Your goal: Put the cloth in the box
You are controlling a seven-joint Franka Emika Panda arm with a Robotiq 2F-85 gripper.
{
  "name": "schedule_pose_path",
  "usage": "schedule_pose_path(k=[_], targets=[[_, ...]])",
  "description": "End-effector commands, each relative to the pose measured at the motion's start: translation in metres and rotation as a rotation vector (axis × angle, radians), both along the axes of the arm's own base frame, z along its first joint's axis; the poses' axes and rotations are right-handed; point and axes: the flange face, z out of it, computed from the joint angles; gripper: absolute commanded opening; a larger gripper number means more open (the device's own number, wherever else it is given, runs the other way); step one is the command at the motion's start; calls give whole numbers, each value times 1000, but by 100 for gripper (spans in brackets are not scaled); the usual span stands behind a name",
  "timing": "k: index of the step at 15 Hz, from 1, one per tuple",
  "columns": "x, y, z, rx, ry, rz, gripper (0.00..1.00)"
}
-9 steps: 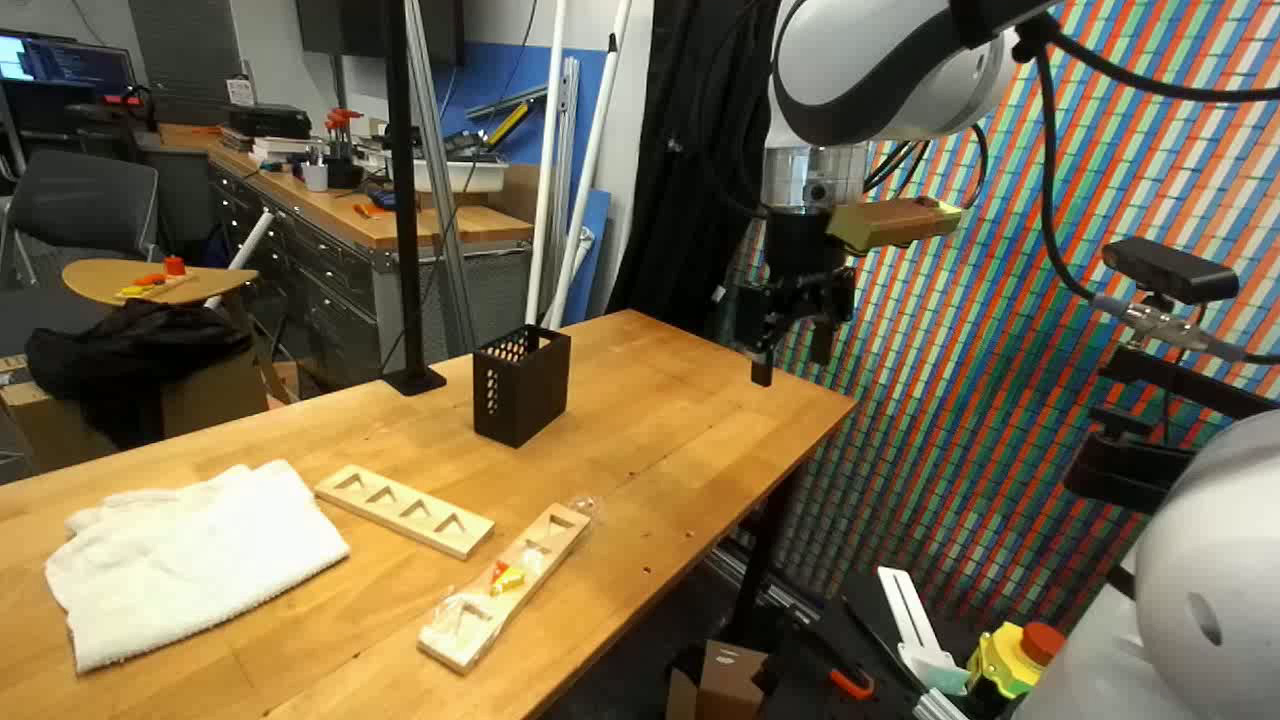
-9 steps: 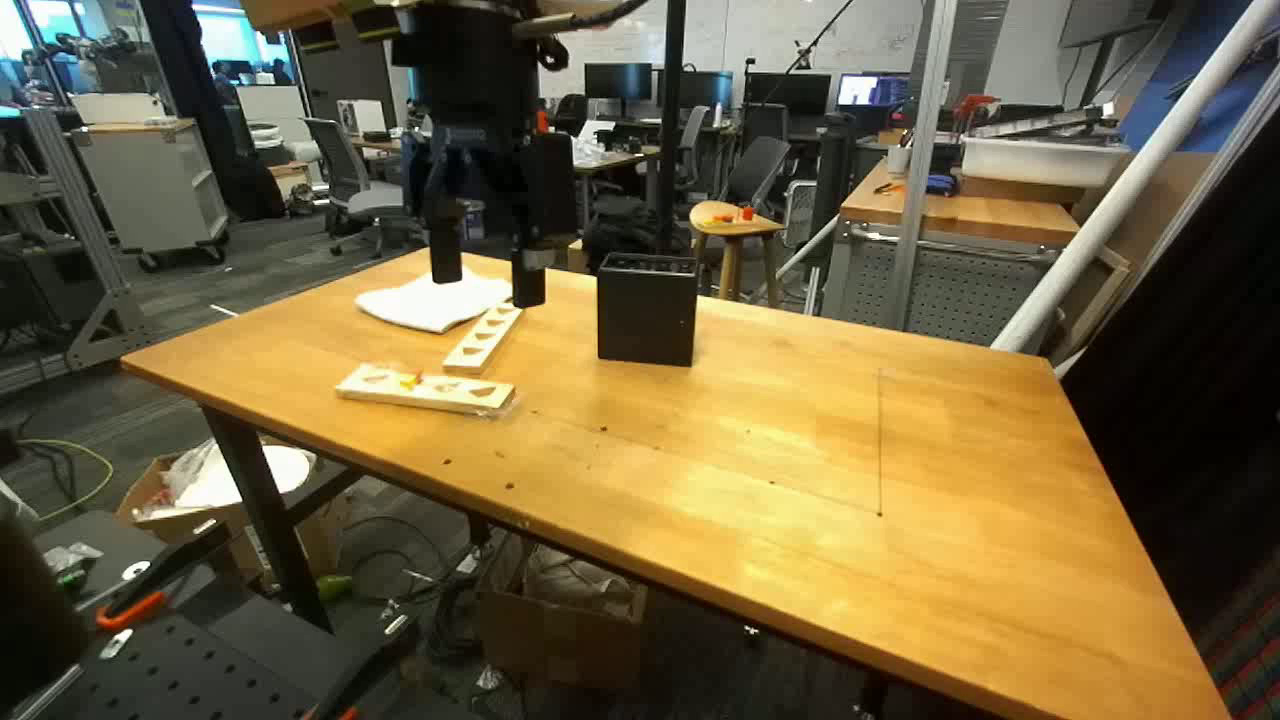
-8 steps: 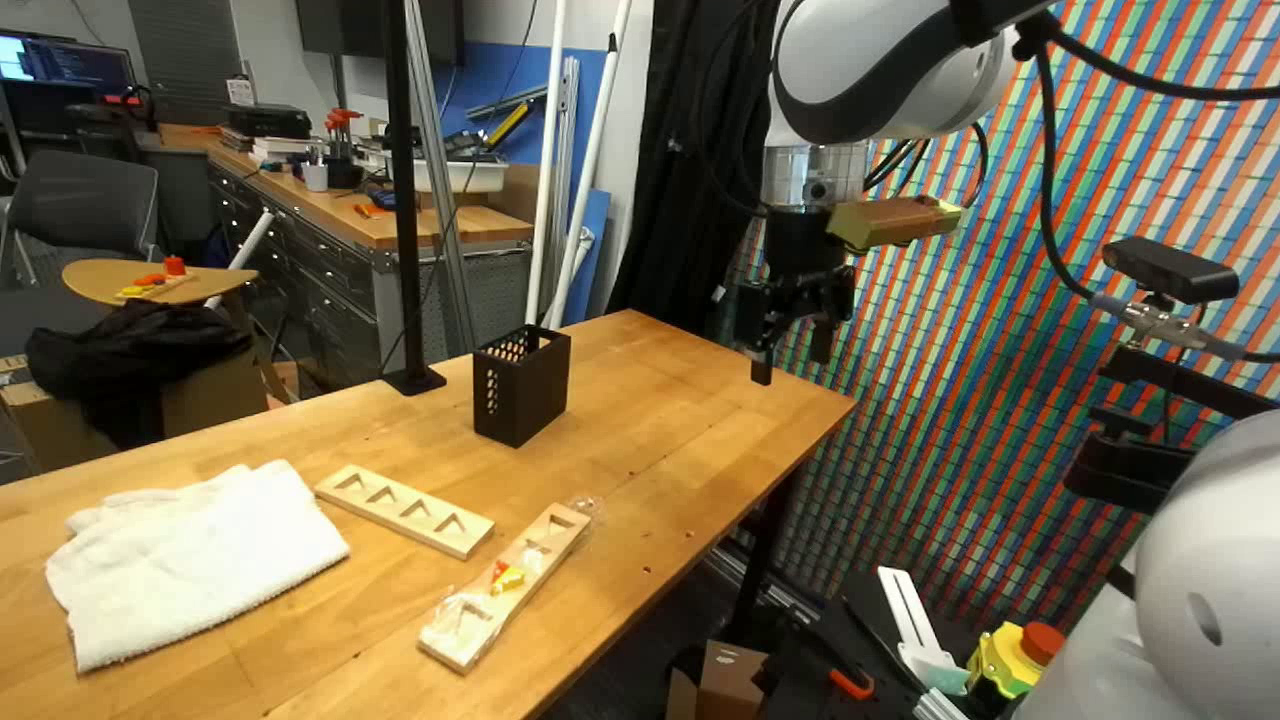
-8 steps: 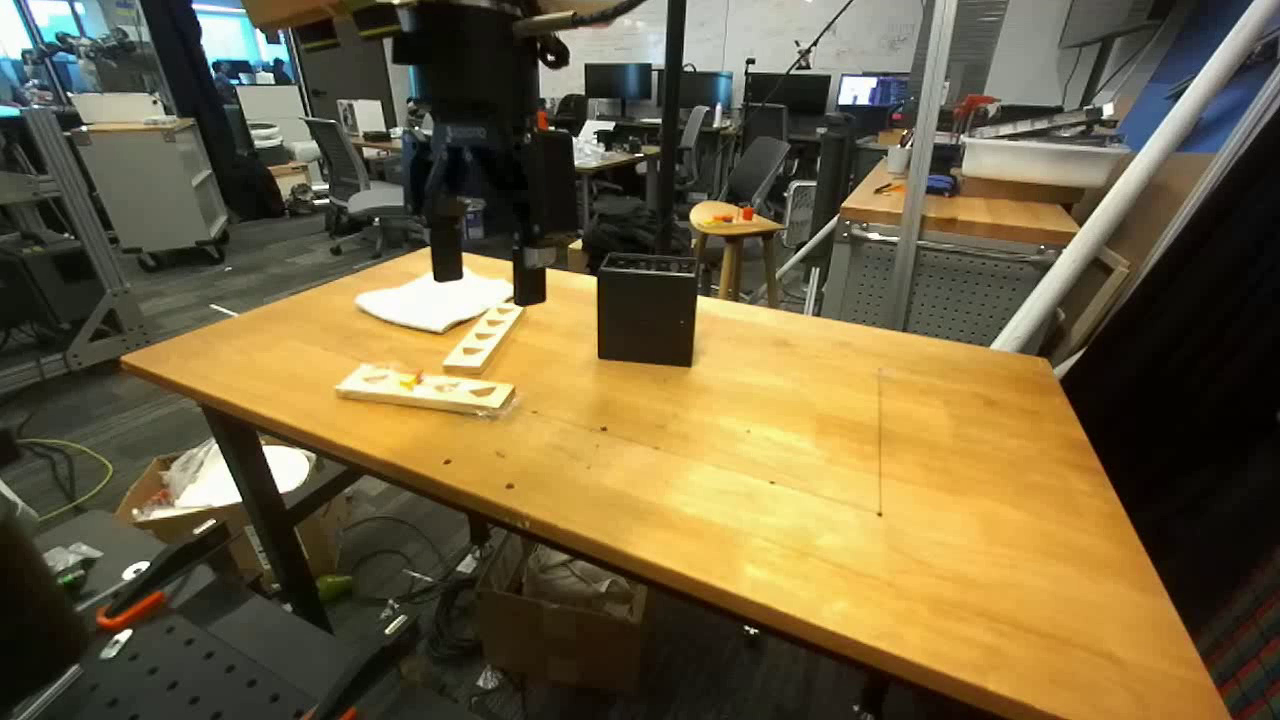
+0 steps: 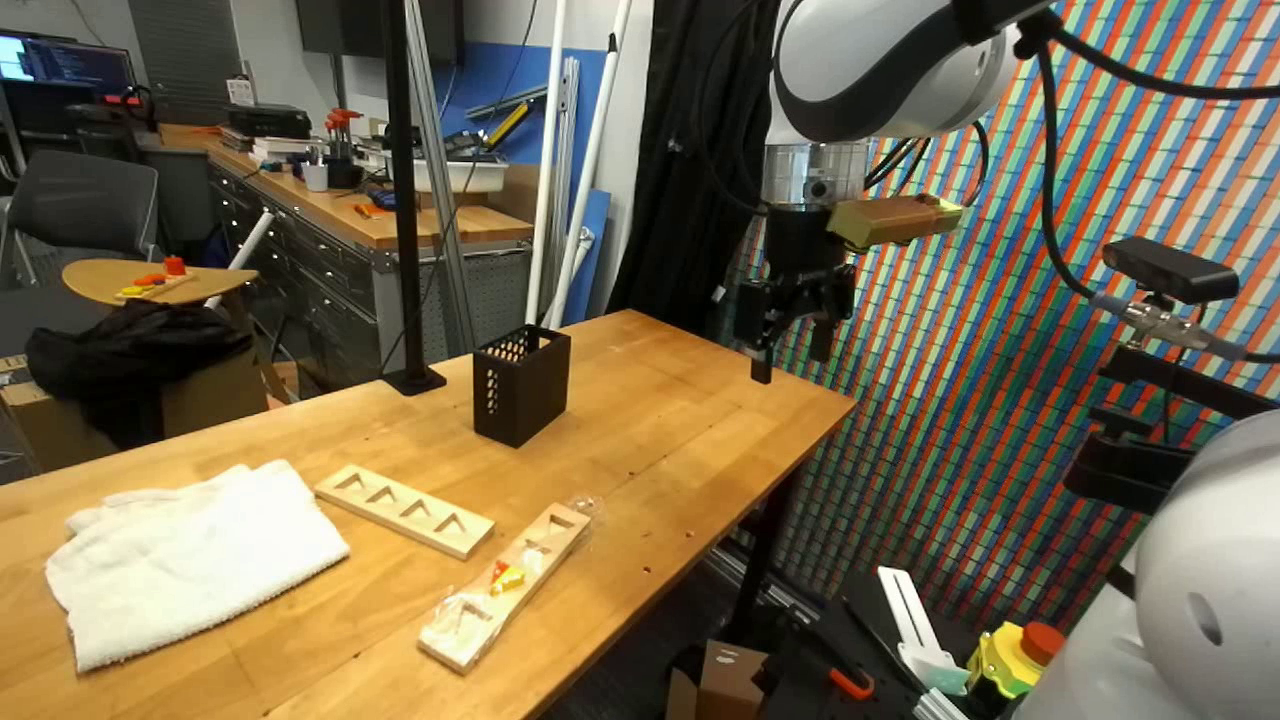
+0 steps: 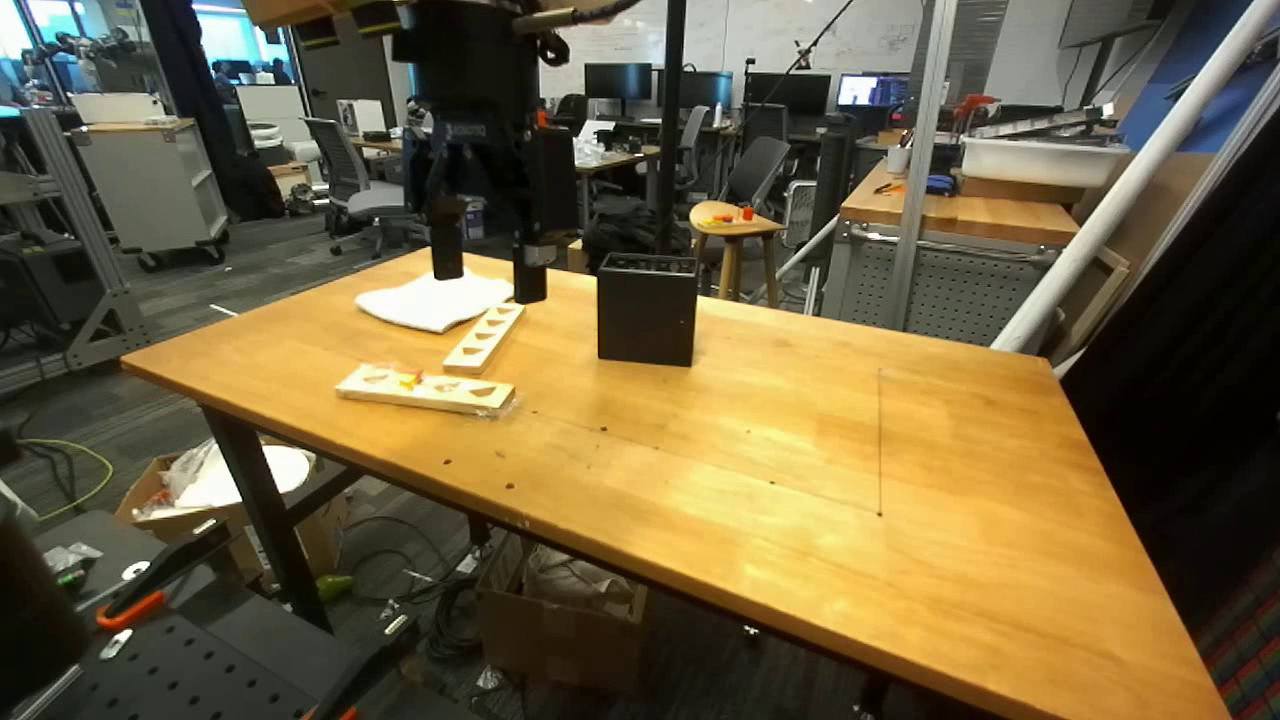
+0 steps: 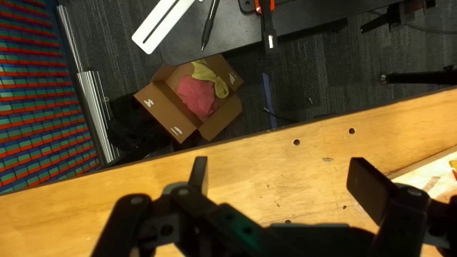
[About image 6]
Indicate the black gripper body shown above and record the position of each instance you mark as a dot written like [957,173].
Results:
[475,165]

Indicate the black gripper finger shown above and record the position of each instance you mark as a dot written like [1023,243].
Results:
[446,243]
[531,269]

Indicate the white terry cloth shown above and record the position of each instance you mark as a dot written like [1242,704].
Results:
[425,304]

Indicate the black perforated box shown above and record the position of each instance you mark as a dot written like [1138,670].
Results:
[644,312]

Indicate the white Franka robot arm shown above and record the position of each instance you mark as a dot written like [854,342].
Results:
[460,62]

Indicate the cardboard box with white bag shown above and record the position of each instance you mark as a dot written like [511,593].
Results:
[227,482]

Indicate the open cardboard box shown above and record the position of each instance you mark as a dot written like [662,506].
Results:
[560,643]

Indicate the empty wooden shape board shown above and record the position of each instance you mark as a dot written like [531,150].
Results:
[481,336]

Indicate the grey office chair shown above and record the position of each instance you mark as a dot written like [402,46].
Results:
[358,196]

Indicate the wooden shape board holding pieces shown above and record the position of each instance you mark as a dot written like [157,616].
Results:
[425,393]

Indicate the dark computer monitor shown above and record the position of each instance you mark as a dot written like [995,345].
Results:
[784,98]
[620,83]

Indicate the round wooden stool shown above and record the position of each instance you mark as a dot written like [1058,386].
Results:
[735,225]

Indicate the red toy block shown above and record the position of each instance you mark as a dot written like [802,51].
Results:
[745,211]

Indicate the dark office chair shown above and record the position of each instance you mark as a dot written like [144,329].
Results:
[758,165]

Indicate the white rolling cabinet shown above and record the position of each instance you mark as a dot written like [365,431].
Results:
[155,185]

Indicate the black table leg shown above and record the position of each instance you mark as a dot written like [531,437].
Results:
[266,523]

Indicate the lit computer monitor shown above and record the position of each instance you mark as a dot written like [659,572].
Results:
[873,91]

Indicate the grey metal upright pole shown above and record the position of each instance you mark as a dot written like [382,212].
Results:
[925,173]

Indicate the wooden top workbench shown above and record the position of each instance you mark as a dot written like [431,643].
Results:
[962,212]

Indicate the black perforated board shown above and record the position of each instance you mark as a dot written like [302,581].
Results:
[184,674]

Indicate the white tray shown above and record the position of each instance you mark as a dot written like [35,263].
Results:
[1041,161]

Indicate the black curtain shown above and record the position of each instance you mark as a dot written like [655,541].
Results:
[1187,386]

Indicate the black camera stand pole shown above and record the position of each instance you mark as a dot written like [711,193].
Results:
[669,133]

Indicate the grey metal shelf frame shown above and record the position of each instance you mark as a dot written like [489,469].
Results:
[102,263]

